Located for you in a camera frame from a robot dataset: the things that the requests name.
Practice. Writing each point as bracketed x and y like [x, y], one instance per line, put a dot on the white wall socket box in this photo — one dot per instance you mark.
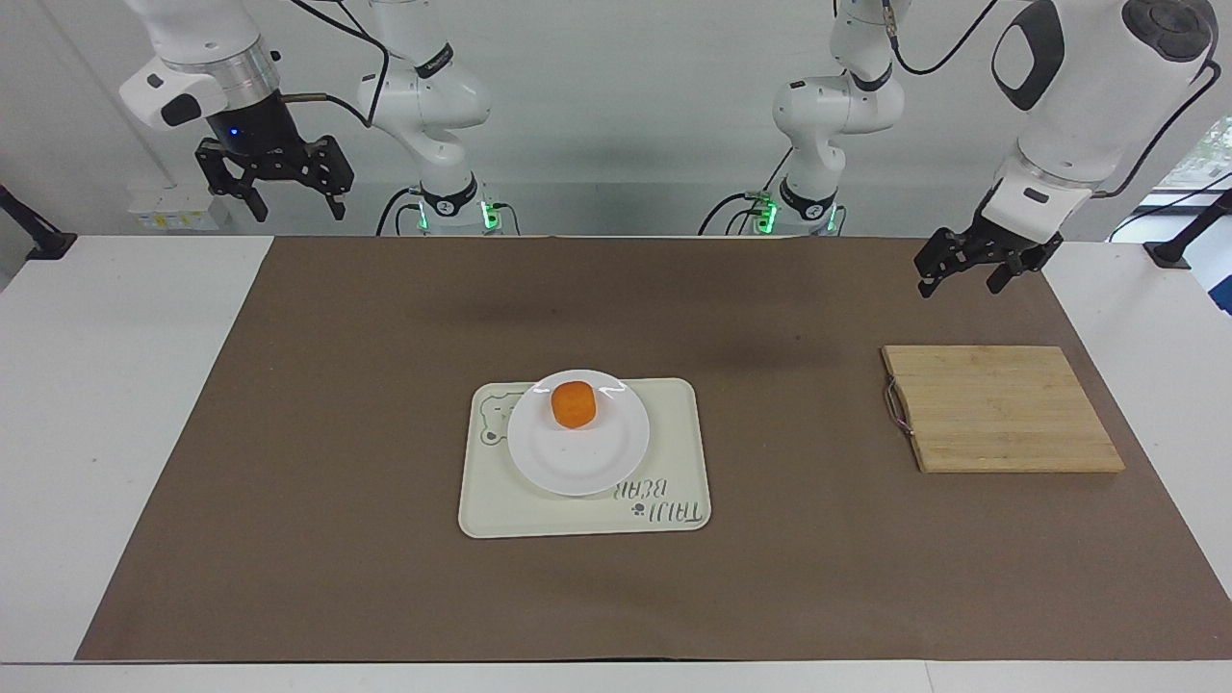
[173, 210]

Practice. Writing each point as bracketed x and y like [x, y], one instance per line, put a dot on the window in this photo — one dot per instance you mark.
[1198, 154]

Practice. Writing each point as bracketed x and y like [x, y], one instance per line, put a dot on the cream tray with bear print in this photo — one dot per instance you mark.
[664, 452]

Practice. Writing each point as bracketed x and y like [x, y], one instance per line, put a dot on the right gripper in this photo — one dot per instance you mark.
[252, 135]

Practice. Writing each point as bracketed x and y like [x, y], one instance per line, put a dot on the black stand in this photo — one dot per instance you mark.
[1179, 245]
[43, 241]

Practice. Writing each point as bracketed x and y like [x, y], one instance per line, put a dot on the white round plate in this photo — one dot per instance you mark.
[577, 457]

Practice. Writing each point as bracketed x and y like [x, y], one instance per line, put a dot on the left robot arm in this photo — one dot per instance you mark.
[1097, 96]

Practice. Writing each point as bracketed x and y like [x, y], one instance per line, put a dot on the wooden cutting board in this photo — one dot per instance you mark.
[1006, 409]

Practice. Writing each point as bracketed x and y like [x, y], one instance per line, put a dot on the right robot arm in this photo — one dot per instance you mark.
[428, 96]

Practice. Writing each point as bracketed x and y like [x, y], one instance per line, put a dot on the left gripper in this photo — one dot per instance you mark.
[1022, 243]

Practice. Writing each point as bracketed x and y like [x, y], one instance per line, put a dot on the orange fruit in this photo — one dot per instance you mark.
[575, 404]

